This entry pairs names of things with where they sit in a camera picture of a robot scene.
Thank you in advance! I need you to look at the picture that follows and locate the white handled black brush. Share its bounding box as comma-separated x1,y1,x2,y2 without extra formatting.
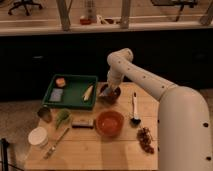
131,93,141,125

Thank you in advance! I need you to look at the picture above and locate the green leafy vegetable toy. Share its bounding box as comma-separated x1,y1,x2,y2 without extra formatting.
55,109,70,129

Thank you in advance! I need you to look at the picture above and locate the orange sponge block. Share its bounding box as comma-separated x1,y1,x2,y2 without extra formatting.
55,78,66,88

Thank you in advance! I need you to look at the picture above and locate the white round container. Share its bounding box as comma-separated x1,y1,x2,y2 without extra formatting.
28,127,48,148

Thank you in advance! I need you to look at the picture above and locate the grey blue scrub pad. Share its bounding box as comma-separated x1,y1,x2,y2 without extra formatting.
49,88,63,102

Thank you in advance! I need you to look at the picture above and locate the bunch of red grapes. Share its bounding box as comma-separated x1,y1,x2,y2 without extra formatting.
137,127,154,154

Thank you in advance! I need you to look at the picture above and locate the green plastic tray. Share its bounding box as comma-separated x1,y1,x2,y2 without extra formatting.
42,74,98,110

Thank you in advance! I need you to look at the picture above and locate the purple bowl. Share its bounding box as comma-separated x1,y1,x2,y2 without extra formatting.
98,87,121,104

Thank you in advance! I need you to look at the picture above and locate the black stand at corner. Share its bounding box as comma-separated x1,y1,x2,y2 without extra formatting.
0,138,25,171

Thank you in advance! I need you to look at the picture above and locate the black office chair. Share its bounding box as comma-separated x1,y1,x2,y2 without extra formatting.
8,0,43,16

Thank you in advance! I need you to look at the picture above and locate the grey blue towel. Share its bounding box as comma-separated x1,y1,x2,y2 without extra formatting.
99,85,113,97

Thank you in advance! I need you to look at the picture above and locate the dark rectangular block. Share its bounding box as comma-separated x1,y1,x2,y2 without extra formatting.
71,120,94,129

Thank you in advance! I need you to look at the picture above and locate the dark small cup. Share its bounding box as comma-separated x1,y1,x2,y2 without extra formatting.
37,107,52,123

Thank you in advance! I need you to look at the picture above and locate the orange bowl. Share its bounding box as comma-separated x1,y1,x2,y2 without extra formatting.
95,110,124,137

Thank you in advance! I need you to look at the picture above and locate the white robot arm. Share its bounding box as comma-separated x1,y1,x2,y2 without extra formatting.
107,48,213,171

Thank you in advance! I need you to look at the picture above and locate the red object on shelf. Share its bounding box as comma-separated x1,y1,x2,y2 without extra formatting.
79,16,92,25

